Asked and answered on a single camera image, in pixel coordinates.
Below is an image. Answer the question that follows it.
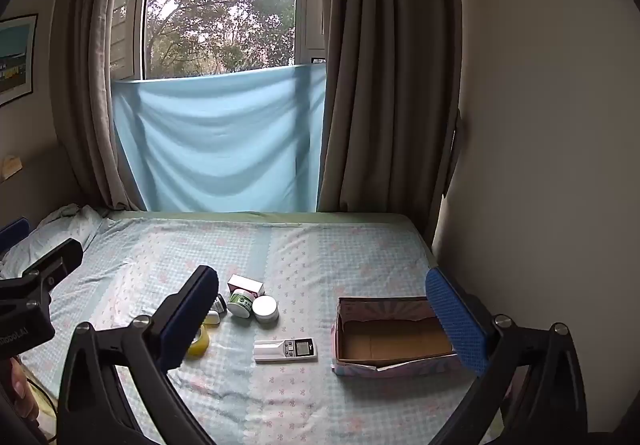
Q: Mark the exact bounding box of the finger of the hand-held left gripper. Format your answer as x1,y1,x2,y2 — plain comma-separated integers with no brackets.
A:
0,217,30,254
22,237,84,299

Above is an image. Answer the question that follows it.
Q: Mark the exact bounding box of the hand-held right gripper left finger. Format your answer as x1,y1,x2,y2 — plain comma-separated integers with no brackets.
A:
57,265,221,445

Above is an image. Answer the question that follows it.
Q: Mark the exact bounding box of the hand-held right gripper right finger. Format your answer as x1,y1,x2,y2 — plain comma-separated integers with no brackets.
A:
425,267,590,445

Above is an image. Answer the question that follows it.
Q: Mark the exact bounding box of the small white bottle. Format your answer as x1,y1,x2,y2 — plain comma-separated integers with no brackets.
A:
204,293,229,326

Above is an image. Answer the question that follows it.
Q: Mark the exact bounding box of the yellow tape roll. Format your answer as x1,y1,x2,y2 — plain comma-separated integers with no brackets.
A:
184,323,211,359

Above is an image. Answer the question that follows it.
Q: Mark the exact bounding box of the green label cream jar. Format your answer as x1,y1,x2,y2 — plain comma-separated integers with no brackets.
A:
227,289,257,319

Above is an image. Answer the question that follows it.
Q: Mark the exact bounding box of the small red carton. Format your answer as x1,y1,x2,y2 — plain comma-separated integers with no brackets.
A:
227,274,266,299

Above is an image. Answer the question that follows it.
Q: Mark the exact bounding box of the grey jar with black lid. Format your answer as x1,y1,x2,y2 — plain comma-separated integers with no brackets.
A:
251,295,281,326

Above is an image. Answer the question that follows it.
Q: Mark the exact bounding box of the white remote control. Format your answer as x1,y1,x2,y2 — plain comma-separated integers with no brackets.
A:
253,337,320,365

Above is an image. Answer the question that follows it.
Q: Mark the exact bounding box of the pink cardboard box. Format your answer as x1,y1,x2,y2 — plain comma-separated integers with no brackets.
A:
331,295,464,379

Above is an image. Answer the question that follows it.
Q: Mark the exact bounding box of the person's left hand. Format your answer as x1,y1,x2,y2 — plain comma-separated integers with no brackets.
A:
9,357,41,421

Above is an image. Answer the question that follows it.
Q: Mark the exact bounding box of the pale pillow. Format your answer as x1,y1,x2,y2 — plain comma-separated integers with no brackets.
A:
0,203,109,282

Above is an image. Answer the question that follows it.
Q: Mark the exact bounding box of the bed with floral sheet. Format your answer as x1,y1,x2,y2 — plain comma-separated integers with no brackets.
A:
0,210,503,445

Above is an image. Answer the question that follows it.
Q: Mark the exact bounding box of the brown curtain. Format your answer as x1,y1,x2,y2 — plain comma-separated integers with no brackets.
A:
49,0,152,212
316,0,464,247

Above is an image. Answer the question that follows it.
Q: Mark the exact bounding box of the light blue hanging cloth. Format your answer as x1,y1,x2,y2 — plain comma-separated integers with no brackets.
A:
111,63,329,214

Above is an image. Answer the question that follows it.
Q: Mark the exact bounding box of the window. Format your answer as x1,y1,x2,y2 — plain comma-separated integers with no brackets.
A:
112,0,329,82

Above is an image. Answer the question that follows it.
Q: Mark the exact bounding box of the framed wall poster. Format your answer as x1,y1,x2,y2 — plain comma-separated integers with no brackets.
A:
0,13,40,107

